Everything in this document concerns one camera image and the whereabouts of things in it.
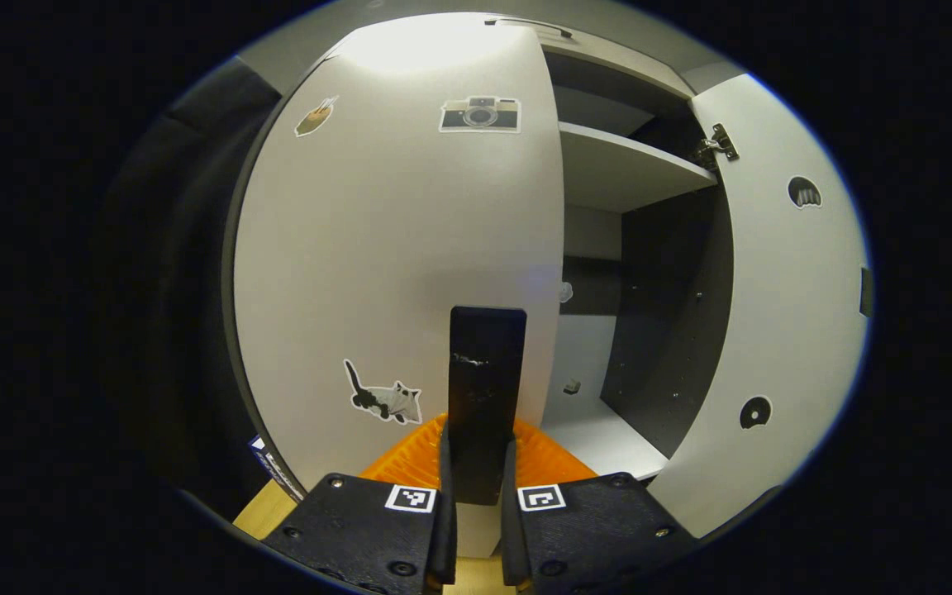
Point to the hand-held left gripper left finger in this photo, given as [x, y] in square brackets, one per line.
[448, 537]

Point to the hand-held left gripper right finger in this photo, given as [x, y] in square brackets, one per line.
[509, 537]

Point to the white double-door shoe cabinet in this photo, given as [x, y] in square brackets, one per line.
[666, 330]

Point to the white cabinet door camera sticker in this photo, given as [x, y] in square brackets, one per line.
[377, 248]

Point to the white cabinet door cherry sticker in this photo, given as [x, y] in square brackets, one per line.
[782, 314]

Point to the white cabinet shelf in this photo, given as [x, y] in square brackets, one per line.
[600, 438]
[616, 169]

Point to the metal door hinge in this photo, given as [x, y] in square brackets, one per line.
[720, 145]

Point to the white blue box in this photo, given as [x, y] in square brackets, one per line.
[273, 467]

